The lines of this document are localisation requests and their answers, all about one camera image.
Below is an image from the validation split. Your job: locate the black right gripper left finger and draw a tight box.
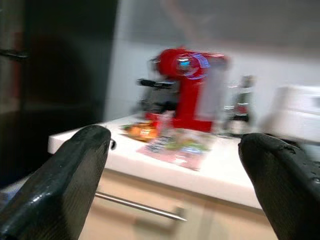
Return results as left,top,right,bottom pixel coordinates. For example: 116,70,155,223
0,125,112,240

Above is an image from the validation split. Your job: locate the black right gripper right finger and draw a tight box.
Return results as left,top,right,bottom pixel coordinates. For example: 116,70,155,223
238,132,320,240

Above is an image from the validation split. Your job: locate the black fridge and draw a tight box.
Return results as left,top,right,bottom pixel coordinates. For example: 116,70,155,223
0,0,120,188

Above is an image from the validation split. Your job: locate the white kitchen appliance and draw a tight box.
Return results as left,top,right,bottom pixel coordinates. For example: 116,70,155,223
259,84,320,144

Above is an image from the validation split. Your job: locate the pink printed food packet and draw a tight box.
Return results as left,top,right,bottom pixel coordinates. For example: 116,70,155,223
136,129,216,172

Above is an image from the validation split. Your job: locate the orange snack packet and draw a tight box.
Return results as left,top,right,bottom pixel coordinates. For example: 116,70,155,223
119,120,160,143

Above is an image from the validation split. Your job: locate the beige kitchen cabinet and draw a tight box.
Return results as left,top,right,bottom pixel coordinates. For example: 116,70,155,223
47,115,281,240

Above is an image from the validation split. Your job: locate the red coffee machine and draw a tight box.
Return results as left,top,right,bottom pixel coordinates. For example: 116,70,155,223
136,46,230,133

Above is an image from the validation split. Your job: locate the silver drawer handle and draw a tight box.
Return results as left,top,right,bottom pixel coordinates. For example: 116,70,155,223
94,191,188,222

